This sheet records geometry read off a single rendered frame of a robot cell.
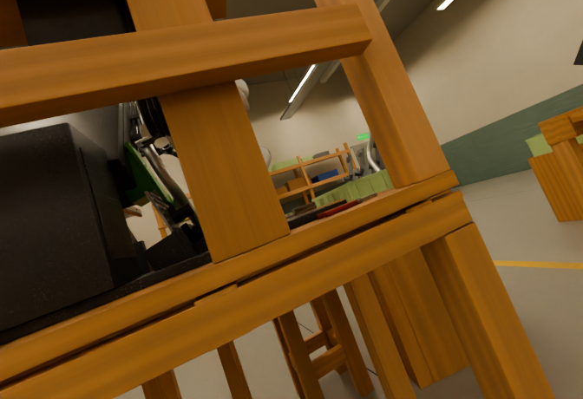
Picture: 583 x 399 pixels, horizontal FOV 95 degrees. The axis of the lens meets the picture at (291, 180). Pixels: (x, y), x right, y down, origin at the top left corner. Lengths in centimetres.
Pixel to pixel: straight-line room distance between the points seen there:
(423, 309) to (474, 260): 83
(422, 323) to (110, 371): 125
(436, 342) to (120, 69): 151
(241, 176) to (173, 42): 25
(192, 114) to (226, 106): 6
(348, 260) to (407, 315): 97
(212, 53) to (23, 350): 50
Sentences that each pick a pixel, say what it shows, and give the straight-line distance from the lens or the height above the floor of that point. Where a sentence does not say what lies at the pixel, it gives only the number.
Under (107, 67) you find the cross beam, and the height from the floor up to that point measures 122.
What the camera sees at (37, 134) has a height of 122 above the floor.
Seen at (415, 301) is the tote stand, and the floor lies 34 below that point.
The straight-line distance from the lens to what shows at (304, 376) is 149.
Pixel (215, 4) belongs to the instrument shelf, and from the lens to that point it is 88.
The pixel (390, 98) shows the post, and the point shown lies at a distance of 65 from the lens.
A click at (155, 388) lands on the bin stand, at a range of 136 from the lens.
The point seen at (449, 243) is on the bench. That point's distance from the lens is 65.
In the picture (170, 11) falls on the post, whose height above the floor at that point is 135.
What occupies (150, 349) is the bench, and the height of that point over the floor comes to 80.
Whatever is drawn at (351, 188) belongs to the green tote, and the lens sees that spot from 136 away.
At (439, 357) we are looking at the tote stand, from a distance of 158.
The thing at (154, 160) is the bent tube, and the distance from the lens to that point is 79.
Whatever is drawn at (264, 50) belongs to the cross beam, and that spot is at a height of 120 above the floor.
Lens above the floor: 91
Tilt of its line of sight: 7 degrees up
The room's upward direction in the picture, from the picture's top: 21 degrees counter-clockwise
